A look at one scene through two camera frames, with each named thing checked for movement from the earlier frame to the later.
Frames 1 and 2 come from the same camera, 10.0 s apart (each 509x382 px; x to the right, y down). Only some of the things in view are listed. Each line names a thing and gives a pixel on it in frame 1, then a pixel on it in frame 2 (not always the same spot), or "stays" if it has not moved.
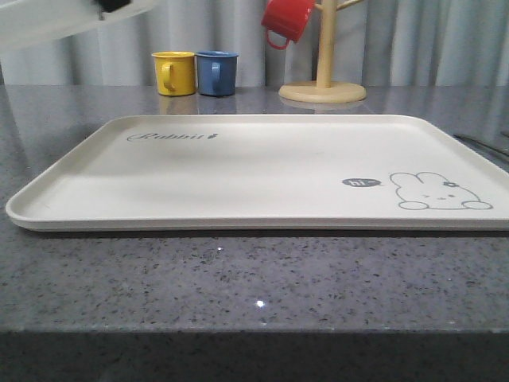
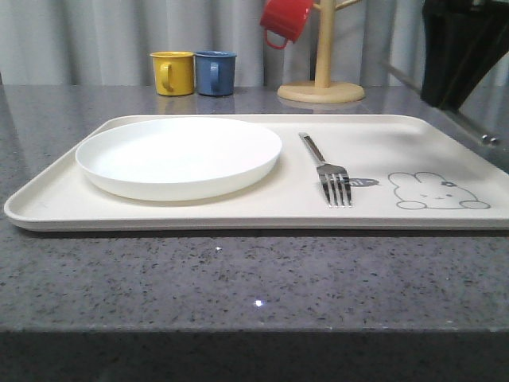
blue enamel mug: x=216 y=72 stays
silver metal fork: x=489 y=147 → x=331 y=171
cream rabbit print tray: x=270 y=172 stays
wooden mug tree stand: x=324 y=90 stays
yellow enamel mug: x=175 y=72 stays
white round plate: x=25 y=21 → x=179 y=158
